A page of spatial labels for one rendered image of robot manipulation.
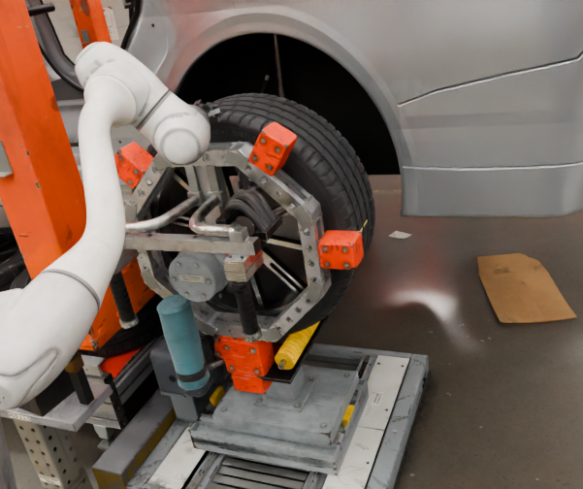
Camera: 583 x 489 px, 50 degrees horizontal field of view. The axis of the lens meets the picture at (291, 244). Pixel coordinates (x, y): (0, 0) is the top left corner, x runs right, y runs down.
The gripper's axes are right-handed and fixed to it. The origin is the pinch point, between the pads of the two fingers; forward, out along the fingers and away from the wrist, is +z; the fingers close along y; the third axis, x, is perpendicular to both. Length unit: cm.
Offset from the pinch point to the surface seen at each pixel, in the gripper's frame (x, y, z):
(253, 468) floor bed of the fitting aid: -112, -21, -2
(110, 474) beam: -101, -65, -1
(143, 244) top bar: -21.9, -18.7, -25.1
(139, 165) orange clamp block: -8.8, -18.7, -3.2
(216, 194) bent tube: -18.7, -0.7, -14.1
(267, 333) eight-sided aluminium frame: -60, -1, -13
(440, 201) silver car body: -47, 56, 11
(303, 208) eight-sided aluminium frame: -25.4, 18.5, -21.8
